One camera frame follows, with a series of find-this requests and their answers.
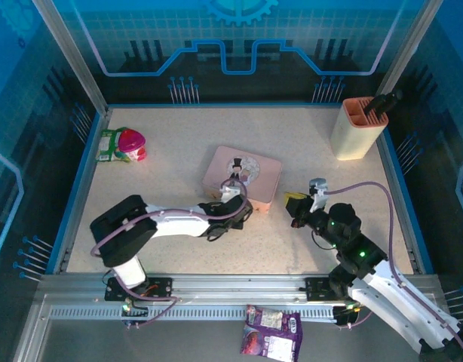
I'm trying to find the pink tin box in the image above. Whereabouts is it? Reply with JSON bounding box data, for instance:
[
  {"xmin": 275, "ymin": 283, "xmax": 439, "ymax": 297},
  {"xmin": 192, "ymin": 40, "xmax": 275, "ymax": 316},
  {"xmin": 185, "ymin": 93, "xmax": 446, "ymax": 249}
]
[{"xmin": 201, "ymin": 146, "xmax": 284, "ymax": 216}]

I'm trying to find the cream knife block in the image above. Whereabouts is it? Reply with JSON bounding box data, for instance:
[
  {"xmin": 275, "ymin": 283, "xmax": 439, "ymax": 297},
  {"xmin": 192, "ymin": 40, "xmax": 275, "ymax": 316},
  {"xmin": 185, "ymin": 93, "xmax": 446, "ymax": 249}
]
[{"xmin": 330, "ymin": 97, "xmax": 390, "ymax": 162}]

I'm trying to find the purple snack bag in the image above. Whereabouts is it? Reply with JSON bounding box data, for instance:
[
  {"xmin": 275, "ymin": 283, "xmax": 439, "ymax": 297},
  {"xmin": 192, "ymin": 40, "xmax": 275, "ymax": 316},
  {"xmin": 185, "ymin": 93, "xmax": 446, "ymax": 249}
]
[{"xmin": 240, "ymin": 303, "xmax": 304, "ymax": 362}]

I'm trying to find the pink plastic cup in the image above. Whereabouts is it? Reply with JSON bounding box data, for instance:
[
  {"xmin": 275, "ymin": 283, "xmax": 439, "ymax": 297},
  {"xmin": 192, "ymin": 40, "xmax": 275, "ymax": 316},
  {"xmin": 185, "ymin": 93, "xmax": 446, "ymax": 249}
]
[{"xmin": 116, "ymin": 128, "xmax": 148, "ymax": 163}]

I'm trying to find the green snack bag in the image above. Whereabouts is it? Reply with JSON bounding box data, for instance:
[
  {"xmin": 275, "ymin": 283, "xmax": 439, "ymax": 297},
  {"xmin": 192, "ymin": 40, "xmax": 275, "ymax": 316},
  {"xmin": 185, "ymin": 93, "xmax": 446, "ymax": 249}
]
[{"xmin": 95, "ymin": 127, "xmax": 133, "ymax": 164}]

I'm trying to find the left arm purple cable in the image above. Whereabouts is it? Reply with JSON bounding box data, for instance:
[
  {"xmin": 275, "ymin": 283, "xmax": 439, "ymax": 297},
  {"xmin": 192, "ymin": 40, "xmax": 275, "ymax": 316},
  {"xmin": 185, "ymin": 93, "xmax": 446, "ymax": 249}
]
[{"xmin": 90, "ymin": 179, "xmax": 255, "ymax": 329}]

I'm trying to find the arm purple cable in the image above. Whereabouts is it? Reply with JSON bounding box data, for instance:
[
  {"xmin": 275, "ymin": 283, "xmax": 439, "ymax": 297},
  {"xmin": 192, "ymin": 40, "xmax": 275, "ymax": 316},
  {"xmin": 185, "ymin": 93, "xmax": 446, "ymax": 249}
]
[
  {"xmin": 90, "ymin": 179, "xmax": 255, "ymax": 329},
  {"xmin": 321, "ymin": 181, "xmax": 463, "ymax": 362}
]

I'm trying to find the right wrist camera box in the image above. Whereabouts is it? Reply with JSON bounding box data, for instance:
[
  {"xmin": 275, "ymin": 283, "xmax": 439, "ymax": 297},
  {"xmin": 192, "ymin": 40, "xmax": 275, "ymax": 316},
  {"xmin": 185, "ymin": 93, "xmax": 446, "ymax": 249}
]
[{"xmin": 308, "ymin": 178, "xmax": 330, "ymax": 213}]

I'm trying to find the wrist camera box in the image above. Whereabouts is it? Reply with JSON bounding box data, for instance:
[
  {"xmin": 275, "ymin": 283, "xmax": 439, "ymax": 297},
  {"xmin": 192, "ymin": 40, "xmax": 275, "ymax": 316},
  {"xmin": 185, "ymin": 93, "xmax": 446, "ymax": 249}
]
[
  {"xmin": 308, "ymin": 178, "xmax": 330, "ymax": 213},
  {"xmin": 215, "ymin": 184, "xmax": 243, "ymax": 203}
]

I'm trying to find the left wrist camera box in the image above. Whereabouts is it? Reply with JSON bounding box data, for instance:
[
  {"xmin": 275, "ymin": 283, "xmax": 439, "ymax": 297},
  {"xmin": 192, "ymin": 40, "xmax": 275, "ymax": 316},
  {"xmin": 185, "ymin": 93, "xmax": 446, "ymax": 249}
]
[{"xmin": 215, "ymin": 184, "xmax": 243, "ymax": 203}]

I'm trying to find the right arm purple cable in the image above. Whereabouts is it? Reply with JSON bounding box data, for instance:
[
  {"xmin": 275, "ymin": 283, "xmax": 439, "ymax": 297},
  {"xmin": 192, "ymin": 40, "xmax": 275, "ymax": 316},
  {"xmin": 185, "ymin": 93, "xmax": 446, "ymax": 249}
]
[{"xmin": 321, "ymin": 181, "xmax": 463, "ymax": 362}]

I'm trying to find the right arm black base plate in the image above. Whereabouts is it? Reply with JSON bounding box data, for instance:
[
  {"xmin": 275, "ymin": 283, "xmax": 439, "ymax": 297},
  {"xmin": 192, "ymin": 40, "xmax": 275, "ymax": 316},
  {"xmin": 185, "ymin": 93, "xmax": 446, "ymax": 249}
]
[{"xmin": 305, "ymin": 277, "xmax": 353, "ymax": 302}]

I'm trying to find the aluminium mounting rail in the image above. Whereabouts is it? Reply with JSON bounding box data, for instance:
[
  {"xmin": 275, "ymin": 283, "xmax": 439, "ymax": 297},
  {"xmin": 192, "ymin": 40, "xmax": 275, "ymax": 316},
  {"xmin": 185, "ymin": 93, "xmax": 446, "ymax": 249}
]
[{"xmin": 37, "ymin": 273, "xmax": 442, "ymax": 303}]

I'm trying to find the aluminium side rail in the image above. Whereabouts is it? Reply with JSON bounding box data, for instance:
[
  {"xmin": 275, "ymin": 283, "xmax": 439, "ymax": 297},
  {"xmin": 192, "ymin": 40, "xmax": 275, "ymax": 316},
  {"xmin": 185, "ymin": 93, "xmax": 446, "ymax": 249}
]
[
  {"xmin": 380, "ymin": 127, "xmax": 434, "ymax": 275},
  {"xmin": 52, "ymin": 109, "xmax": 112, "ymax": 275}
]

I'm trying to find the small controller board with wires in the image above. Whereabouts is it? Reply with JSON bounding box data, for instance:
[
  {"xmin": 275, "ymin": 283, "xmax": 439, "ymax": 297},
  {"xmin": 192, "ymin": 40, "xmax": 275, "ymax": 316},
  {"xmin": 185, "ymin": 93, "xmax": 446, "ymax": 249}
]
[
  {"xmin": 332, "ymin": 301, "xmax": 364, "ymax": 327},
  {"xmin": 121, "ymin": 297, "xmax": 149, "ymax": 327}
]

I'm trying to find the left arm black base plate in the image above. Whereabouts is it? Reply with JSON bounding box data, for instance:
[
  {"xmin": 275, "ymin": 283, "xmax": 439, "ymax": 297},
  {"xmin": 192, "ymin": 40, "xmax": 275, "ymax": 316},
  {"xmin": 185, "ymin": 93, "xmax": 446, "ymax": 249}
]
[{"xmin": 104, "ymin": 277, "xmax": 174, "ymax": 302}]

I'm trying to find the slotted grey cable duct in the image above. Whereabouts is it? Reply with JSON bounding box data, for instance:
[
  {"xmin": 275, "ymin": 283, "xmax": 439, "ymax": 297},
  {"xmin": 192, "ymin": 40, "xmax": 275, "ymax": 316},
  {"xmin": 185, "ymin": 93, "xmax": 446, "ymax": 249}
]
[{"xmin": 50, "ymin": 305, "xmax": 338, "ymax": 321}]

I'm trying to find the black knife handle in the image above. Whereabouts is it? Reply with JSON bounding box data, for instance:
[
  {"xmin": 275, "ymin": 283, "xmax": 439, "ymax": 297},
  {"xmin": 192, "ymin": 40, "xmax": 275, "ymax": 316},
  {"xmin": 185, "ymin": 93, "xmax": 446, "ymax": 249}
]
[{"xmin": 362, "ymin": 89, "xmax": 403, "ymax": 114}]

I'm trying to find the aluminium frame post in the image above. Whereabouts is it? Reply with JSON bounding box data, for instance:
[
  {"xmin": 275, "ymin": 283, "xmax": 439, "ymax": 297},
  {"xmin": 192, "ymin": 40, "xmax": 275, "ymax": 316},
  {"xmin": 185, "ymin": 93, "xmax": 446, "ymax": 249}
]
[
  {"xmin": 30, "ymin": 0, "xmax": 112, "ymax": 116},
  {"xmin": 374, "ymin": 0, "xmax": 446, "ymax": 100}
]

